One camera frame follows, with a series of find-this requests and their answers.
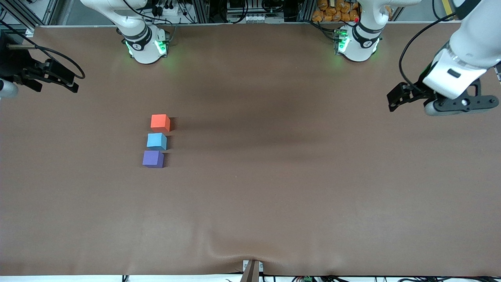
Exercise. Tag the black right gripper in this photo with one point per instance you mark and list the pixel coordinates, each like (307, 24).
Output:
(15, 64)

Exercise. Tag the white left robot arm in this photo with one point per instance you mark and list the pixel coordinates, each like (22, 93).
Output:
(473, 35)

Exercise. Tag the aluminium frame post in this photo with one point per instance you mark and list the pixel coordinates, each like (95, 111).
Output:
(201, 11)
(304, 11)

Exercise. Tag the aluminium frame corner profile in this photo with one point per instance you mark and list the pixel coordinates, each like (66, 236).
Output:
(29, 15)

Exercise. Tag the white socket strip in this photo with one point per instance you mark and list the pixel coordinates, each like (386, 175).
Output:
(168, 9)

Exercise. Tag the purple foam block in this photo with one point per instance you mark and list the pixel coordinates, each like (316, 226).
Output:
(152, 158)

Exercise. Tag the small green connector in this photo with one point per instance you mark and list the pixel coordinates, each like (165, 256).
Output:
(307, 279)

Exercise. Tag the light blue foam block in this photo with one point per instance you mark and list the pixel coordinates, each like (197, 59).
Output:
(155, 140)

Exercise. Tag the brown table mat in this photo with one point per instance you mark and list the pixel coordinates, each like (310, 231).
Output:
(250, 196)

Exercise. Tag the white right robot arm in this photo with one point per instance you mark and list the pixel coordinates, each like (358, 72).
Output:
(145, 43)

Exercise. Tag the white terminal strip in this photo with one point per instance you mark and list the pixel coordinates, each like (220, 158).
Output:
(254, 18)

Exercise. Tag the bag of orange items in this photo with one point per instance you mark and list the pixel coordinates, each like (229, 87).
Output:
(328, 13)

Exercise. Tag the grey camera post bracket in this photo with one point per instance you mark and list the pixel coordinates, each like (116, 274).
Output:
(251, 272)

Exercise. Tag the orange foam block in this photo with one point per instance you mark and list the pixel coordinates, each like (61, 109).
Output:
(159, 122)

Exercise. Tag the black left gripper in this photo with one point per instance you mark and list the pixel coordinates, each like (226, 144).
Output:
(415, 94)

